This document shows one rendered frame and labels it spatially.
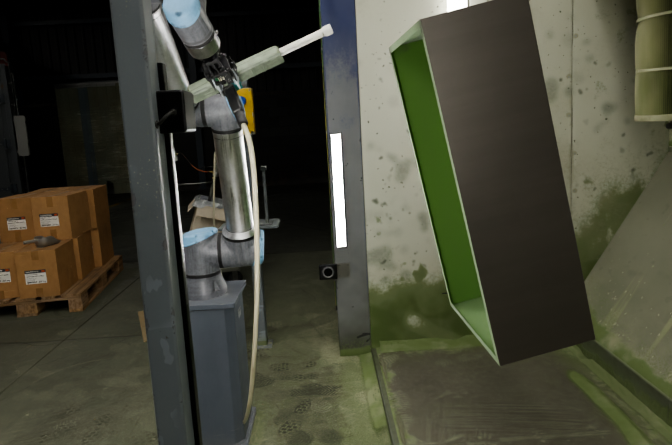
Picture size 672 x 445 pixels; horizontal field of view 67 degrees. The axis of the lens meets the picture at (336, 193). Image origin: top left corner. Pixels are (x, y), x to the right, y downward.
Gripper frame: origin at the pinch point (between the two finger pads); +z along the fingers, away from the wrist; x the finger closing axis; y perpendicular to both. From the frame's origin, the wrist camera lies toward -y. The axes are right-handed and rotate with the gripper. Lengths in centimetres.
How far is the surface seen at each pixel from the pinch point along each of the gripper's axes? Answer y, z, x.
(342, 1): -89, 73, 63
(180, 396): 89, -34, -24
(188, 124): 55, -55, -3
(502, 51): 21, 13, 83
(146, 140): 57, -58, -9
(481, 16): 11, 6, 81
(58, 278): -92, 211, -198
